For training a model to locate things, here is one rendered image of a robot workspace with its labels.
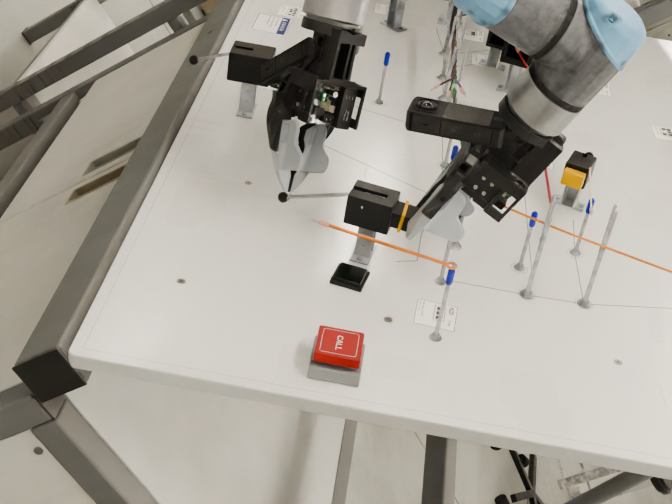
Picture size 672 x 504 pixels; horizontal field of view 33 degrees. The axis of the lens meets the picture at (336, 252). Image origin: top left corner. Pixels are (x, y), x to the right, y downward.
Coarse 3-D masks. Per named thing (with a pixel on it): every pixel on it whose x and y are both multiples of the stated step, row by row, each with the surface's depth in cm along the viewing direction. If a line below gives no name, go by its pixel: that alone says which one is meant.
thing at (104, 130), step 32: (192, 32) 216; (128, 64) 224; (160, 64) 210; (96, 96) 217; (128, 96) 203; (160, 96) 192; (64, 128) 210; (96, 128) 197; (128, 128) 186; (64, 160) 192; (96, 160) 181; (32, 192) 186
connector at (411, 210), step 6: (396, 204) 136; (402, 204) 137; (396, 210) 135; (402, 210) 135; (408, 210) 136; (414, 210) 136; (396, 216) 135; (408, 216) 135; (390, 222) 135; (396, 222) 135; (396, 228) 136; (402, 228) 135
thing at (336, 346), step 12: (324, 336) 121; (336, 336) 121; (348, 336) 121; (360, 336) 122; (324, 348) 119; (336, 348) 119; (348, 348) 120; (360, 348) 120; (324, 360) 119; (336, 360) 118; (348, 360) 118
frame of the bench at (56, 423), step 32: (64, 96) 232; (0, 128) 239; (32, 128) 237; (32, 160) 208; (0, 192) 197; (0, 416) 124; (32, 416) 124; (64, 416) 125; (64, 448) 126; (96, 448) 128; (352, 448) 188; (96, 480) 128; (128, 480) 131
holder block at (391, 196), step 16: (352, 192) 135; (368, 192) 136; (384, 192) 136; (400, 192) 137; (352, 208) 135; (368, 208) 134; (384, 208) 134; (352, 224) 136; (368, 224) 136; (384, 224) 135
